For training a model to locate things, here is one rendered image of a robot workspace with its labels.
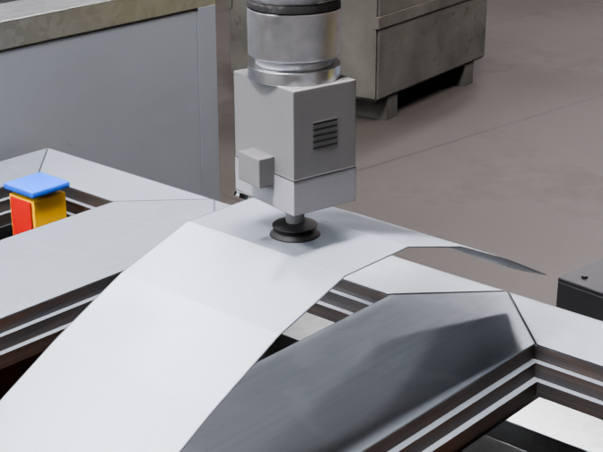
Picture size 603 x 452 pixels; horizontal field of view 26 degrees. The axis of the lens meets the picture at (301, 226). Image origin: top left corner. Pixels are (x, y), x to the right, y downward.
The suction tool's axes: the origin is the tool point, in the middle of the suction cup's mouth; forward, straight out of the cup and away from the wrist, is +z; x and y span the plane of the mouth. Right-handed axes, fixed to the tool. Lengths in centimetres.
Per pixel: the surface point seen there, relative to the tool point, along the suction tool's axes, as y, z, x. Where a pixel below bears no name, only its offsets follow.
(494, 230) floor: -179, 103, 206
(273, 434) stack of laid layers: 2.3, 15.7, -4.2
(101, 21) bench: -90, 0, 30
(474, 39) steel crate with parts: -310, 84, 320
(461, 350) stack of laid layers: 0.0, 15.8, 20.1
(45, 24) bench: -87, -1, 20
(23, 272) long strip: -43.3, 15.6, -6.0
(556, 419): -7, 34, 42
